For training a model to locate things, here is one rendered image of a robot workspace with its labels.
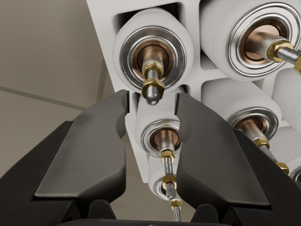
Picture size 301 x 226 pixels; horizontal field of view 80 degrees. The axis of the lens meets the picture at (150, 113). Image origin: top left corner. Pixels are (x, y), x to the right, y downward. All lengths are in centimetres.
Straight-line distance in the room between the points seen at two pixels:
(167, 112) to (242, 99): 10
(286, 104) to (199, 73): 14
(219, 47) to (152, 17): 8
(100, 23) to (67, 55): 25
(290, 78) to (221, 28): 17
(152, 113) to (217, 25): 13
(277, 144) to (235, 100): 17
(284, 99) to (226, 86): 9
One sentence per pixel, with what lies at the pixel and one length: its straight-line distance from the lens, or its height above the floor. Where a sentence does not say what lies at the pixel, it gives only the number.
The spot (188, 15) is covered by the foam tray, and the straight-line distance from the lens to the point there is 28.
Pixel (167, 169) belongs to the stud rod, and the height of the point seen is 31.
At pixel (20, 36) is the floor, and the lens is 56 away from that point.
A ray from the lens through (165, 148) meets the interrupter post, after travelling 24.
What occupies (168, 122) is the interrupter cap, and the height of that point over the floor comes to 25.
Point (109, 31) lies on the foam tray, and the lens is 29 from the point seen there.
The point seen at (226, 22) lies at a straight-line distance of 22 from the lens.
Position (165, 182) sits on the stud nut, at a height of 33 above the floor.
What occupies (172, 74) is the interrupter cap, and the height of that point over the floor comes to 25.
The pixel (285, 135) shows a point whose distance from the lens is 42.
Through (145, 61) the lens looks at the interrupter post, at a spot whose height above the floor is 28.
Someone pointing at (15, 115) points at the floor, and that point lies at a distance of 69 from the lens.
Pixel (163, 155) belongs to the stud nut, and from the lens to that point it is 24.
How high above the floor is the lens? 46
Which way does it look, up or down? 57 degrees down
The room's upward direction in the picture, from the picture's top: 179 degrees counter-clockwise
